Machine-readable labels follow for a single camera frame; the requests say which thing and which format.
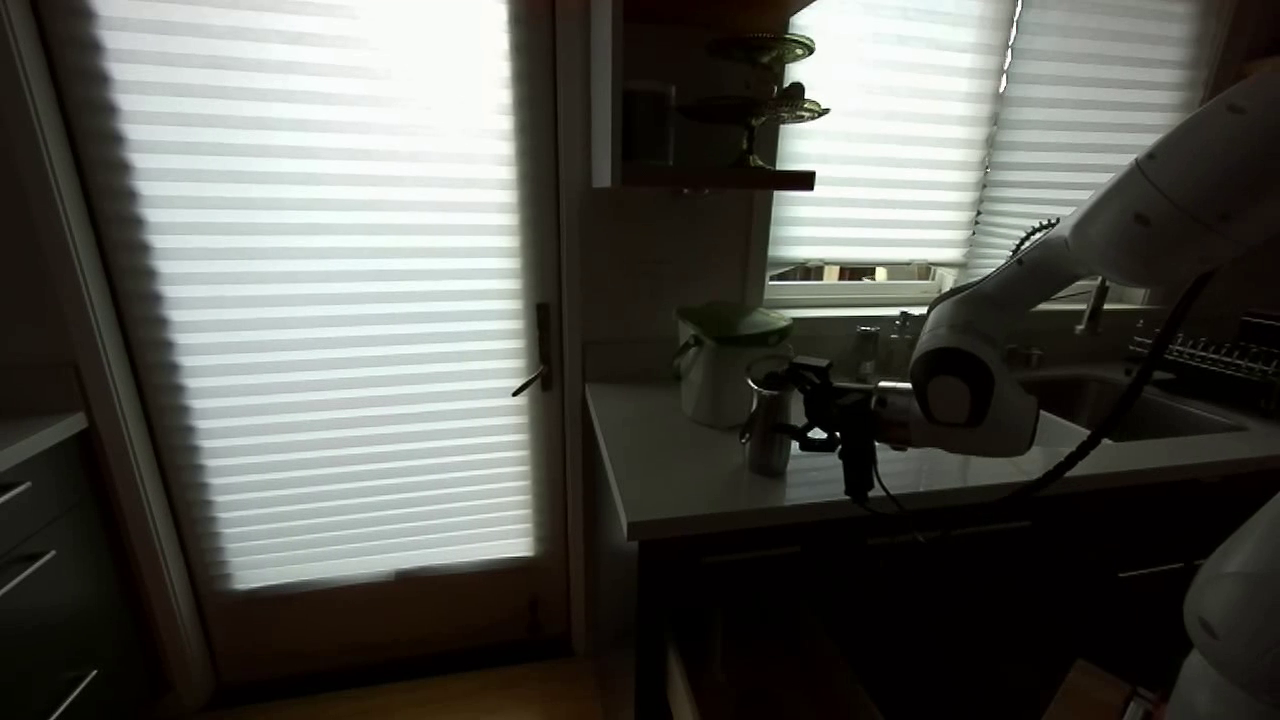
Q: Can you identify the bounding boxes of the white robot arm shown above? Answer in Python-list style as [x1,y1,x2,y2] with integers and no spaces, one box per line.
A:
[812,61,1280,720]

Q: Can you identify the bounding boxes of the wooden wall shelf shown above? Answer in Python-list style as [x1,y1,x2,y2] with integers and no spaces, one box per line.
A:
[589,0,823,194]

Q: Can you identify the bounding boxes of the white window blind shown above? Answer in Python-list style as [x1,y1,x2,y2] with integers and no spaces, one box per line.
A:
[769,0,1217,268]

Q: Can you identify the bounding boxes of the dark kitchen cabinet drawers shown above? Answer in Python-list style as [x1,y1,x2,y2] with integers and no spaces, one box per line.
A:
[0,419,136,720]

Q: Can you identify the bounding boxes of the white door blind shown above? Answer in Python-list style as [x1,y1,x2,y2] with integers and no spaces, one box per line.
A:
[92,0,537,594]

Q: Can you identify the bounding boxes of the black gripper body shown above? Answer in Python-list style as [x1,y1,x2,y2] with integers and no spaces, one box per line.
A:
[783,355,876,506]

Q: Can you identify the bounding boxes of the kitchen sink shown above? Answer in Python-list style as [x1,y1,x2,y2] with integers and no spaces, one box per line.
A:
[1022,368,1236,441]

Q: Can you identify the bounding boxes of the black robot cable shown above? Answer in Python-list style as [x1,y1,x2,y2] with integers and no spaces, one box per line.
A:
[862,217,1220,518]

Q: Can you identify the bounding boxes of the dish rack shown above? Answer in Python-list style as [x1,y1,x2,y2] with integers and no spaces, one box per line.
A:
[1155,311,1280,404]

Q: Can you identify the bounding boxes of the black door handle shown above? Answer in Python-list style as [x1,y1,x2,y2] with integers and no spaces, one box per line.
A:
[506,302,553,401]

